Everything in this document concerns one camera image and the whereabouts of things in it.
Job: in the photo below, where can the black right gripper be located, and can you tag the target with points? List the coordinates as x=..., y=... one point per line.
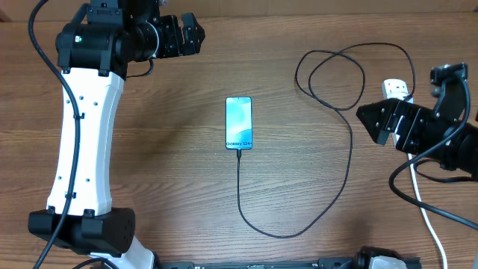
x=412, y=128

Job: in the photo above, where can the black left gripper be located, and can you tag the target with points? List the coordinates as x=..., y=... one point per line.
x=191, y=43

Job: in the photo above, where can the blue Galaxy smartphone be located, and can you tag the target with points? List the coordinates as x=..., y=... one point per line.
x=239, y=122

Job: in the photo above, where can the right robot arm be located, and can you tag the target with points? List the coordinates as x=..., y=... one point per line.
x=461, y=151

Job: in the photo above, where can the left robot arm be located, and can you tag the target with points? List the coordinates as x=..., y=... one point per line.
x=94, y=51

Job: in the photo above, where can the white power strip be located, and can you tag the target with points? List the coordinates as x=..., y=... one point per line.
x=394, y=88

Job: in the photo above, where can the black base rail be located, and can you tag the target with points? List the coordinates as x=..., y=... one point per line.
x=366, y=257

